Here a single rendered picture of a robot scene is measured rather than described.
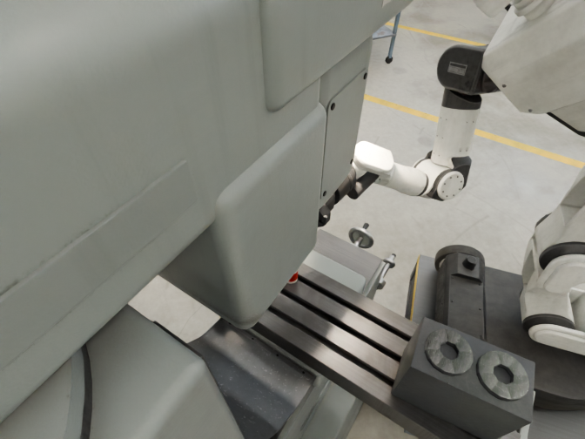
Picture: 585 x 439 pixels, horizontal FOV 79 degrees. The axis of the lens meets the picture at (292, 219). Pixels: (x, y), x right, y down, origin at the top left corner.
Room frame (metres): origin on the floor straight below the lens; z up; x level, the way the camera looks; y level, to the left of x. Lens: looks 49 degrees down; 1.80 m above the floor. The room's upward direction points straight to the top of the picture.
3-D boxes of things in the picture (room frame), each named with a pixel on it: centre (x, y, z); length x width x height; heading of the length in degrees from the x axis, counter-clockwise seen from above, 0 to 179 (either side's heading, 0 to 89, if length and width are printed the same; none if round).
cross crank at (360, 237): (0.92, -0.27, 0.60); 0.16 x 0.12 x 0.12; 147
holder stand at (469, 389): (0.25, -0.35, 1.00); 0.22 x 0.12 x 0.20; 63
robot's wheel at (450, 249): (0.89, -0.73, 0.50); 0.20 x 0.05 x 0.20; 72
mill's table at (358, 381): (0.50, -0.01, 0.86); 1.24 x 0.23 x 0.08; 57
